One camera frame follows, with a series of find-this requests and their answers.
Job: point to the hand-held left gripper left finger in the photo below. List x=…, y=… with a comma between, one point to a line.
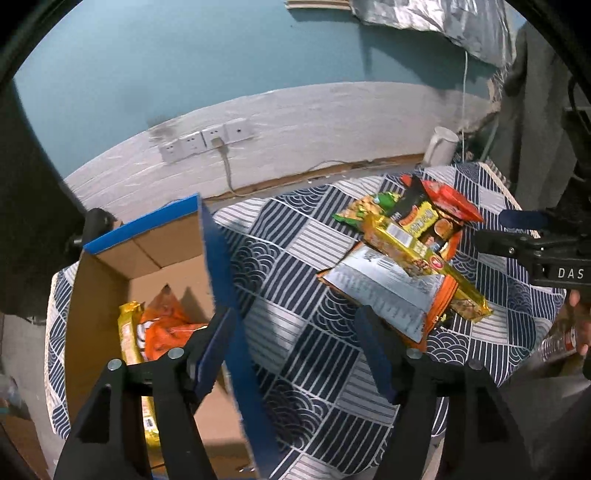
x=217, y=350

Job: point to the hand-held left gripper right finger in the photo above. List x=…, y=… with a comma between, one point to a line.
x=376, y=355

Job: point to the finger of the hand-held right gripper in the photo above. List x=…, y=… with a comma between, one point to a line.
x=503, y=242
x=521, y=219

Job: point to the red snack bag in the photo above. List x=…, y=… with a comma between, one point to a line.
x=457, y=203

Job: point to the silver-backed orange snack bag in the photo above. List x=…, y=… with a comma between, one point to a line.
x=383, y=286

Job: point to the black and yellow snack packet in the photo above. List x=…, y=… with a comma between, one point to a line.
x=425, y=217

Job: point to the yellow snack bar packet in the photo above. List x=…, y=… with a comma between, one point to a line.
x=129, y=332

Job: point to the long gold snack packet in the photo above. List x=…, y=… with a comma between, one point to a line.
x=401, y=240

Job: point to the blue cardboard box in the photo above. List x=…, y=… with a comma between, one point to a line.
x=157, y=240

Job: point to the green snack bag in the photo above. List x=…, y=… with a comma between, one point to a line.
x=364, y=210

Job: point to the person's right hand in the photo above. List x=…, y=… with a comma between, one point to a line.
x=582, y=337

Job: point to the clear plastic bottle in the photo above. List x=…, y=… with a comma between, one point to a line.
x=556, y=344

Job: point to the grey hanging garment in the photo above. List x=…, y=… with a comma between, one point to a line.
x=531, y=115

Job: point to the white electric kettle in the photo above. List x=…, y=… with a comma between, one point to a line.
x=441, y=145

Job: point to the navy patterned tablecloth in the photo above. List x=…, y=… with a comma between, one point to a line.
x=300, y=258

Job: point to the wooden baseboard strip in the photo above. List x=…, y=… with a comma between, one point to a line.
x=323, y=173

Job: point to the silver foil sheet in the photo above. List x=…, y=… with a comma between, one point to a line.
x=443, y=23

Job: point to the corrugated cardboard strip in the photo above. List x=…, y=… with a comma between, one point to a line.
x=318, y=3

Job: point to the white wall socket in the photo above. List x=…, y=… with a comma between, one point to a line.
x=191, y=144
x=171, y=151
x=210, y=134

